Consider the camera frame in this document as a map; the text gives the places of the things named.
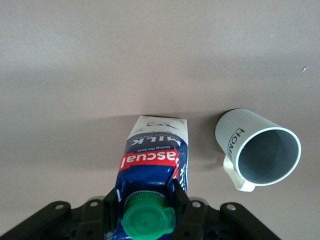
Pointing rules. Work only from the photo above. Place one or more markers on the tiny pale speck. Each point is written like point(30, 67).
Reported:
point(304, 69)

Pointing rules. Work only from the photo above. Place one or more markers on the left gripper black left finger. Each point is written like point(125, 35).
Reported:
point(110, 210)

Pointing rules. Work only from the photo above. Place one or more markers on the grey ribbed HOME mug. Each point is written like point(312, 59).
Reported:
point(232, 135)

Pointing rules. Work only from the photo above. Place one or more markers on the blue white milk carton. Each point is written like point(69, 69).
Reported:
point(150, 160)

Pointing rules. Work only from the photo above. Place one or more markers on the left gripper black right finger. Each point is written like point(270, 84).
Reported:
point(190, 212)

